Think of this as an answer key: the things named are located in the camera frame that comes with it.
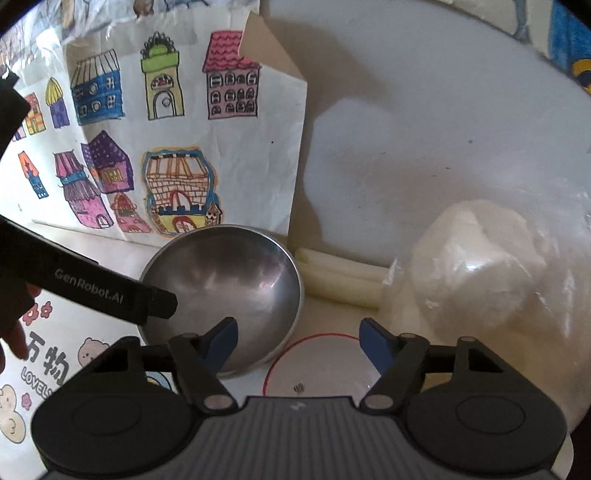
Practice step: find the white printed cloth mat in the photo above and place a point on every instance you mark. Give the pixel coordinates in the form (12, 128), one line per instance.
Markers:
(56, 332)

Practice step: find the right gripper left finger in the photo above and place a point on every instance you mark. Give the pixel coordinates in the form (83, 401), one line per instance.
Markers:
(198, 359)

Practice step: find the cream stick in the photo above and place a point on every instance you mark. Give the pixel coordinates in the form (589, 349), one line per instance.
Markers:
(340, 288)
(341, 265)

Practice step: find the clear bag of white rolls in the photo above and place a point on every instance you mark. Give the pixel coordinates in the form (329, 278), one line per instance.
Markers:
(517, 281)

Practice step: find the white bowl with speck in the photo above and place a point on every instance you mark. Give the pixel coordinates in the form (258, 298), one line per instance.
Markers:
(321, 365)

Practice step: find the house drawings paper sheet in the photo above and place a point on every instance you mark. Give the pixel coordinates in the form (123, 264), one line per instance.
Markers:
(148, 121)

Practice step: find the cream stick front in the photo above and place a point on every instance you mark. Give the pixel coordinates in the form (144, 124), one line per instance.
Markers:
(340, 288)

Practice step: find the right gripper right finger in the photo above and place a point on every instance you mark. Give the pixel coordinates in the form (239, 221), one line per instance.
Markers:
(399, 360)

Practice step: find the person's left hand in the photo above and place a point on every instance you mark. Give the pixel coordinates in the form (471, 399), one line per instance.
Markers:
(16, 322)

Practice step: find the steel bowl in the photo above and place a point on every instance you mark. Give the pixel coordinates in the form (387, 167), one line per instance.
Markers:
(228, 271)

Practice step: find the cream stick back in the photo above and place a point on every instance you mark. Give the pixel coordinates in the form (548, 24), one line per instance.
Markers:
(341, 265)

